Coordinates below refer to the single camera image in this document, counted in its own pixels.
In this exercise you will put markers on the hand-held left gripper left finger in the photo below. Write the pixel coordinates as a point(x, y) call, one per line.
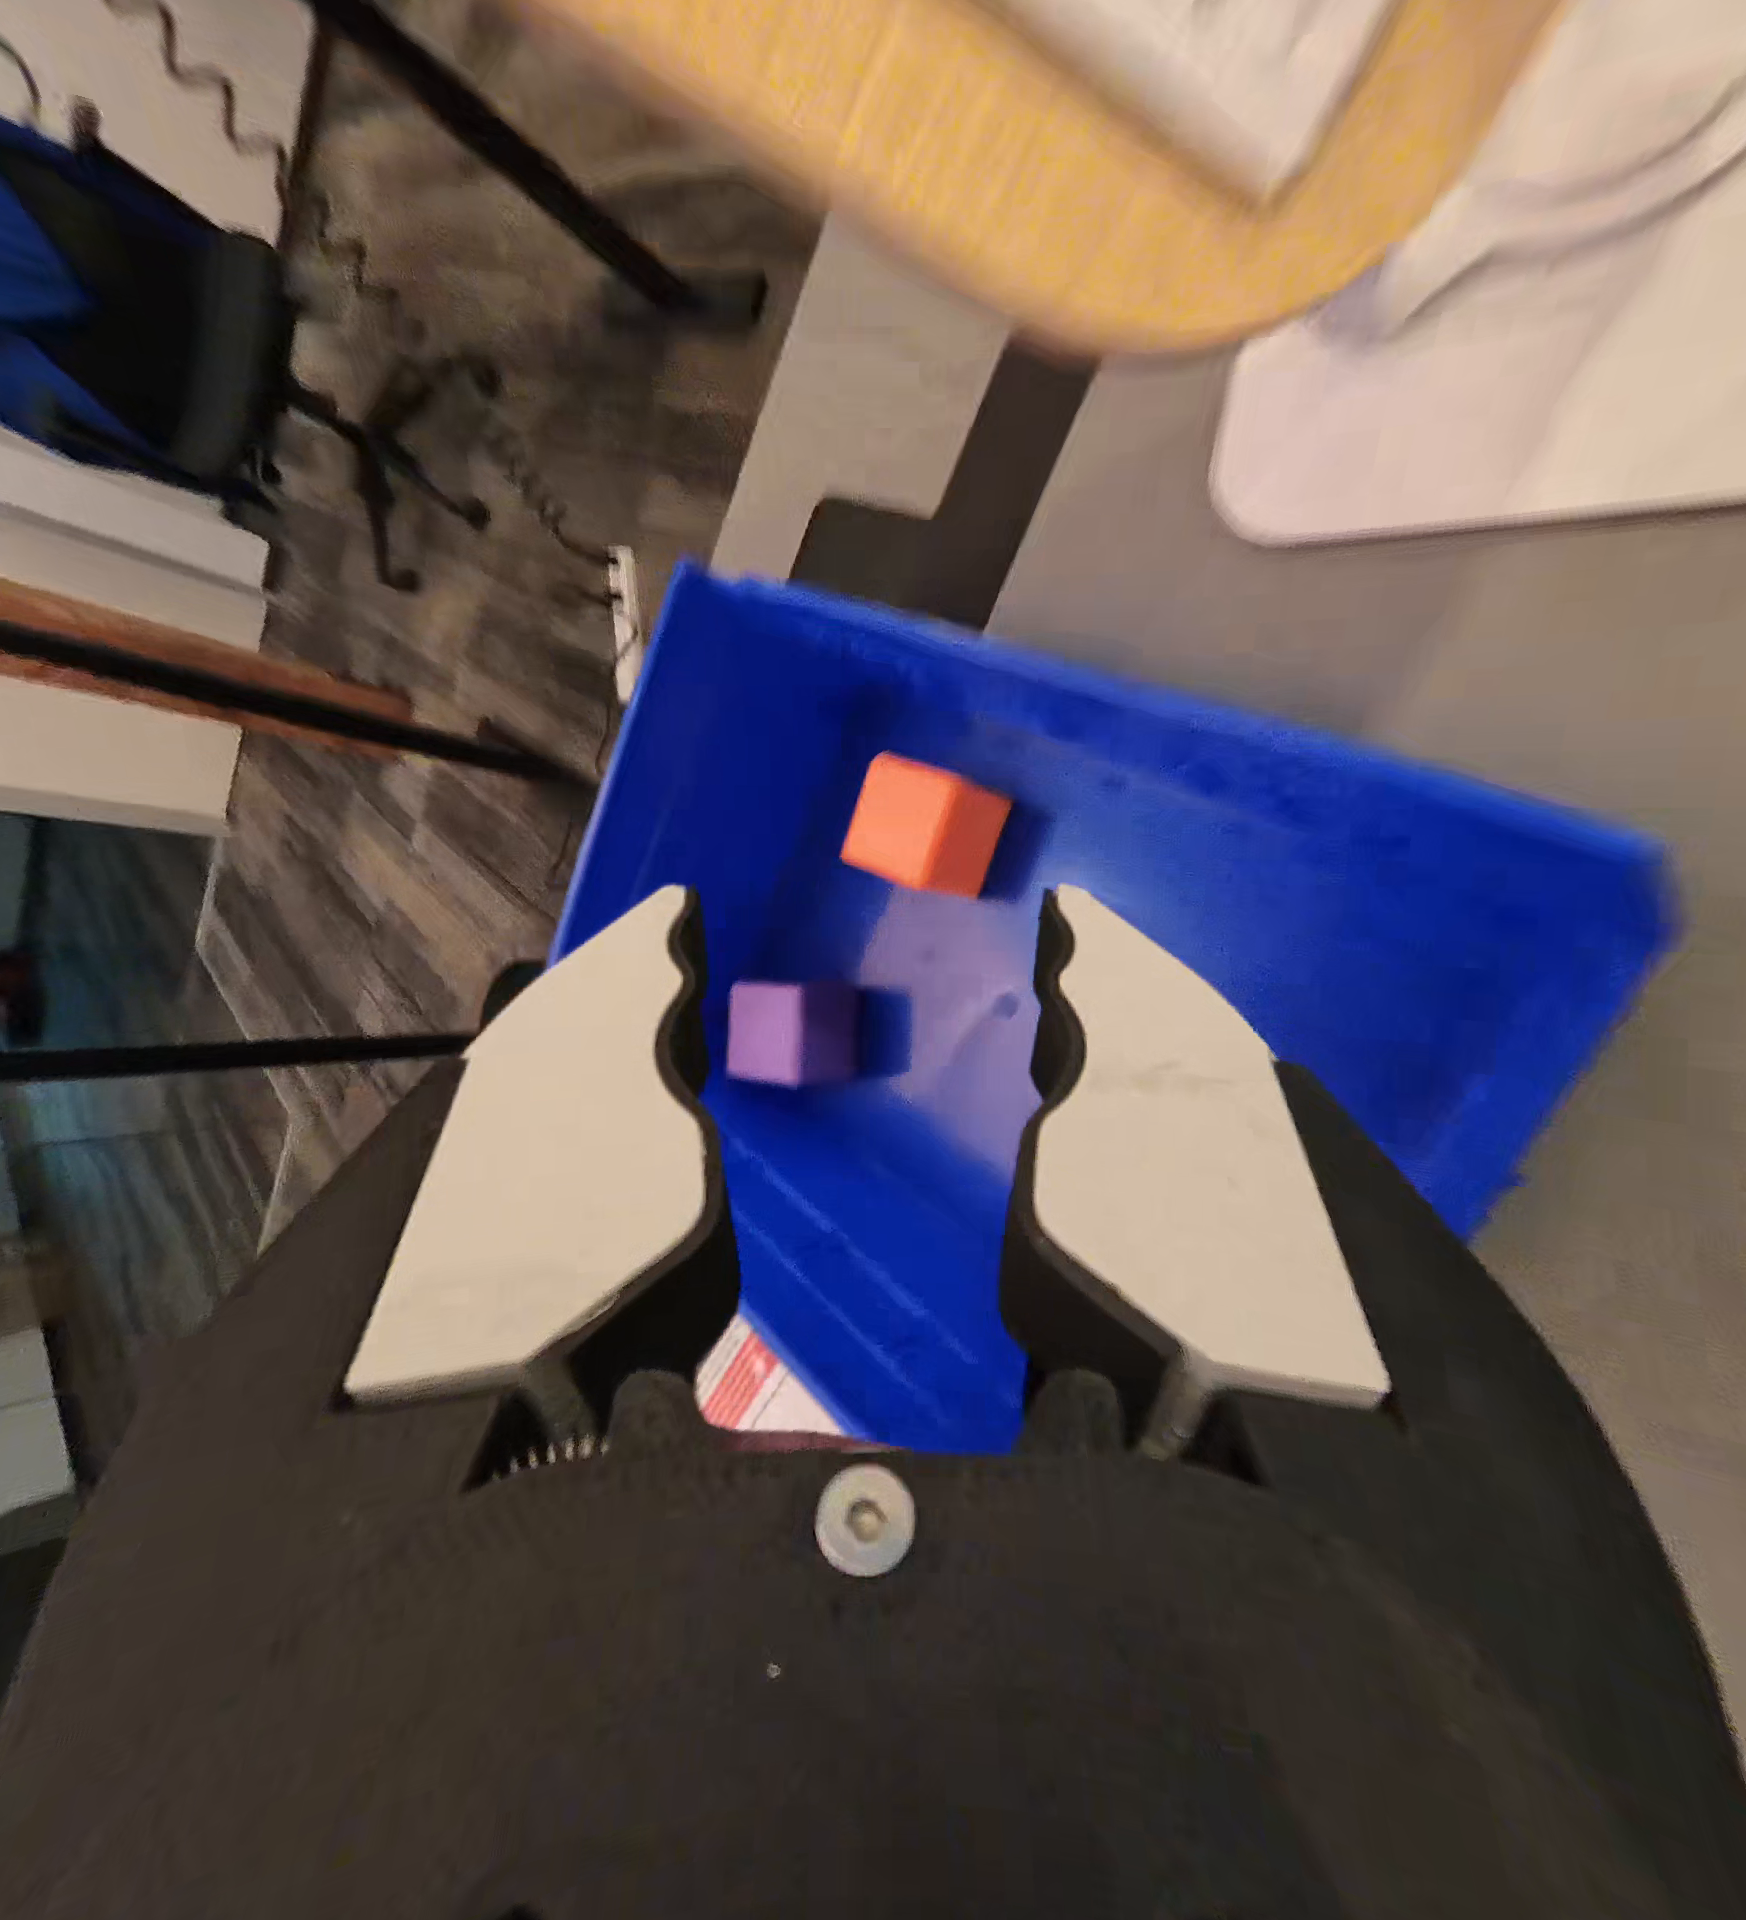
point(541, 1201)

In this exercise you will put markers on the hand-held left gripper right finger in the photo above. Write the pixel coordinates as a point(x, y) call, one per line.
point(1201, 1201)

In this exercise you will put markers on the purple cube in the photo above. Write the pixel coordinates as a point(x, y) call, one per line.
point(790, 1033)

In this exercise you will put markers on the blue plastic bin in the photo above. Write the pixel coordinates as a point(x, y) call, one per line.
point(1339, 931)

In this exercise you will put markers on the orange cube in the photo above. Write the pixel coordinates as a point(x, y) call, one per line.
point(925, 827)

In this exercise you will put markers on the grey desk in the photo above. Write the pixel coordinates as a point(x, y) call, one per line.
point(1638, 677)

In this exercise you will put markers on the wooden top office desk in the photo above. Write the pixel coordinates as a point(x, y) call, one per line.
point(513, 151)

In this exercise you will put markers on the laminated paper sheet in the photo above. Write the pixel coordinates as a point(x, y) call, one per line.
point(751, 1379)

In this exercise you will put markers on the black office chair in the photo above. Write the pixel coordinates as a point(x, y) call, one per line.
point(226, 361)

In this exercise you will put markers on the white stand with wooden board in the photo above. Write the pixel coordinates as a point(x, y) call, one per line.
point(1038, 151)

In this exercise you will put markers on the wooden post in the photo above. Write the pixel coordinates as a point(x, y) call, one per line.
point(2, 589)

